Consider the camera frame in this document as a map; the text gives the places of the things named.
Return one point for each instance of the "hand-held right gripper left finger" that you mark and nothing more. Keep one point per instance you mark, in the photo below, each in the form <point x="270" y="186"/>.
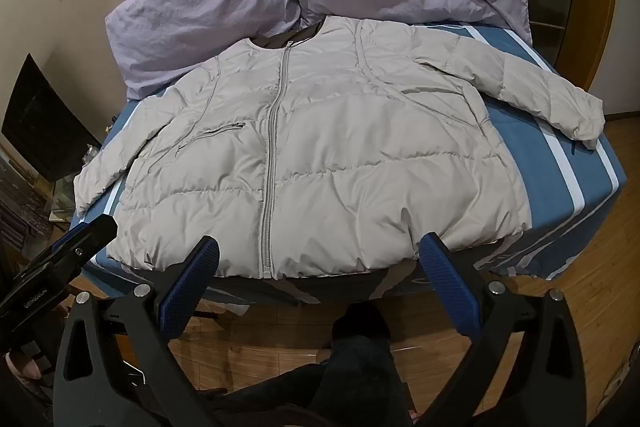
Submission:
<point x="192" y="287"/>

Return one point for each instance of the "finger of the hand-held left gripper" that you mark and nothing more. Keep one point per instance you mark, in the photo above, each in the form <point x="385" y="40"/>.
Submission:
<point x="92" y="237"/>

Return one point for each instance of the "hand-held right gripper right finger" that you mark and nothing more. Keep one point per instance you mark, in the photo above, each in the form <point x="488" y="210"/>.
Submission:
<point x="447" y="287"/>

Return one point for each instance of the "beige puffer jacket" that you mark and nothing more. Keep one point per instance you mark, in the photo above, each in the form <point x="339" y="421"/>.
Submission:
<point x="325" y="147"/>

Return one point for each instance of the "person's left hand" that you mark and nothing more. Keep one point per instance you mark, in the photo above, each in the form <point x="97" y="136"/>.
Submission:
<point x="22" y="366"/>

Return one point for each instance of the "cluttered side table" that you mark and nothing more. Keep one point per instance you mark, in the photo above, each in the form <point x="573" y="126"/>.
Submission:
<point x="30" y="212"/>

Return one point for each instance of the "black flat screen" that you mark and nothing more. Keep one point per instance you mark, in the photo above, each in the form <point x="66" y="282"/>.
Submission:
<point x="45" y="122"/>

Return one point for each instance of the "person's leg in black trousers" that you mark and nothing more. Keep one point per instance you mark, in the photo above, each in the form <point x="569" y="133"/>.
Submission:
<point x="350" y="372"/>

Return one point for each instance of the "blue striped bed sheet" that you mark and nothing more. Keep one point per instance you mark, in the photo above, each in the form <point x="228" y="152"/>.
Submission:
<point x="545" y="177"/>

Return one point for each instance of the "lavender cloth garment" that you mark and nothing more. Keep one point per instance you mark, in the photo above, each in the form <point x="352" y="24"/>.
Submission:
<point x="200" y="12"/>

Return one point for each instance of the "wooden door frame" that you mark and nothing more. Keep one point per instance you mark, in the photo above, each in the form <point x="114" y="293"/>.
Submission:
<point x="595" y="7"/>

